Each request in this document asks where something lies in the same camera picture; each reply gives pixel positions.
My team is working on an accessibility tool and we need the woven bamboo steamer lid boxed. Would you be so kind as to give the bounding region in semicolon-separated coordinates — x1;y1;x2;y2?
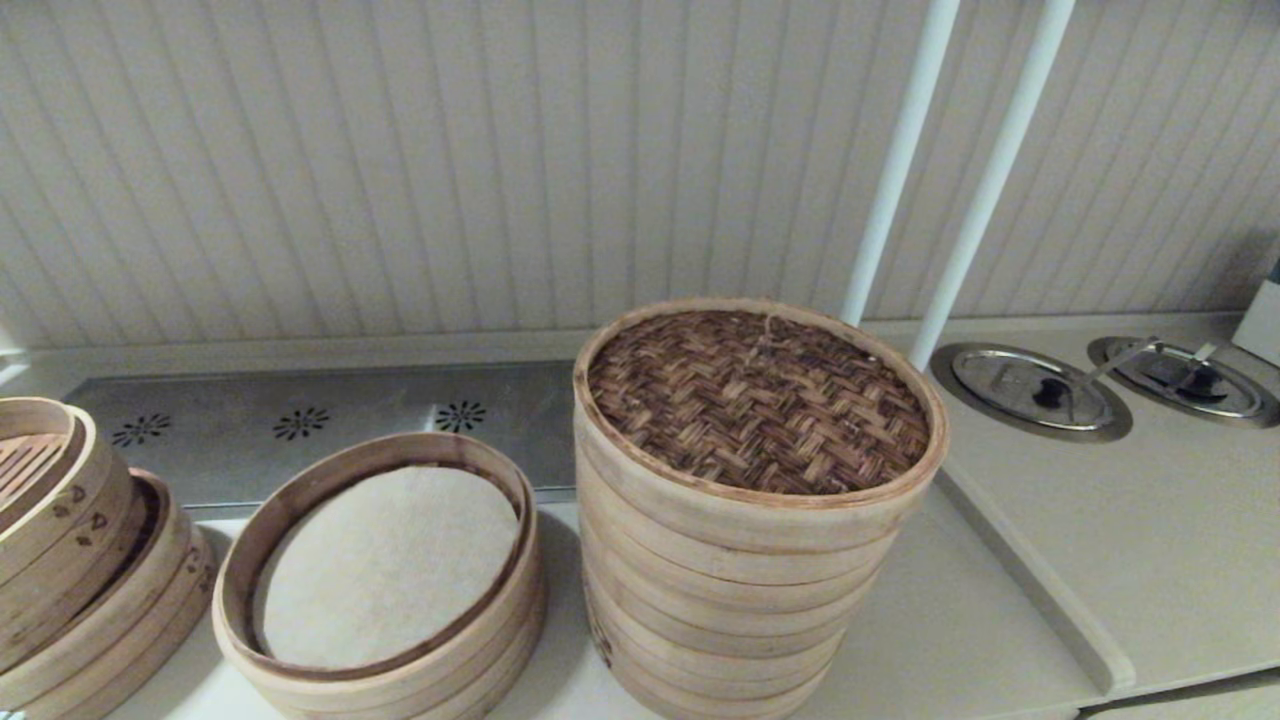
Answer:
573;297;949;557

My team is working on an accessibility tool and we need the round steel lid right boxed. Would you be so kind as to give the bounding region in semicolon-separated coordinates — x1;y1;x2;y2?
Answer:
1088;335;1280;431

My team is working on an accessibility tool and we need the wide shallow bamboo steamer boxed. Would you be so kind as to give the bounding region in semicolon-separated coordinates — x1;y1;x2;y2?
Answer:
0;470;216;720

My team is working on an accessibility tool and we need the bamboo steamer with heart marks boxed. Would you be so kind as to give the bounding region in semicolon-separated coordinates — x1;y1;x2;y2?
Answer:
0;398;136;676

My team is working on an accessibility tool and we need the white paper steamer liner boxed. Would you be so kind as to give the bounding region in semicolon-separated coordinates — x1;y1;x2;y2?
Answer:
252;465;521;671

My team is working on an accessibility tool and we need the short bamboo steamer stack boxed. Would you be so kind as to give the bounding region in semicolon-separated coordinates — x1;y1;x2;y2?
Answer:
212;432;546;720

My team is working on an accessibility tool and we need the white metal pole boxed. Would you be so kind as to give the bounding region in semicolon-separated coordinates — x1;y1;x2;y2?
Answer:
908;0;1079;371
840;0;963;326

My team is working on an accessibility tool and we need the round steel lid left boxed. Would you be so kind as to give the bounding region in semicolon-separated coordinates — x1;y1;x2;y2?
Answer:
932;342;1135;444

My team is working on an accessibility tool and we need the steel pot lid black knob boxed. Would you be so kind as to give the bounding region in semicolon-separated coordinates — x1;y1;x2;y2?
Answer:
952;348;1117;432
1108;342;1266;419

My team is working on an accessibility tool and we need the round steel lid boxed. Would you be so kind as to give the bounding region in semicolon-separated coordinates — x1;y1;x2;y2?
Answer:
932;342;1135;444
1088;335;1280;431

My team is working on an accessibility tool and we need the steel plate with flower holes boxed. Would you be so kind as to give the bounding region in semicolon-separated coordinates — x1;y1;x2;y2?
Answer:
62;360;591;511

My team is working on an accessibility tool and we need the tall bamboo steamer stack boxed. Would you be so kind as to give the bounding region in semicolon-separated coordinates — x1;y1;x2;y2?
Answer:
575;440;901;720

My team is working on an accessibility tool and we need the white box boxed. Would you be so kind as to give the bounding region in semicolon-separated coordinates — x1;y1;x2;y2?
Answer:
1232;262;1280;366

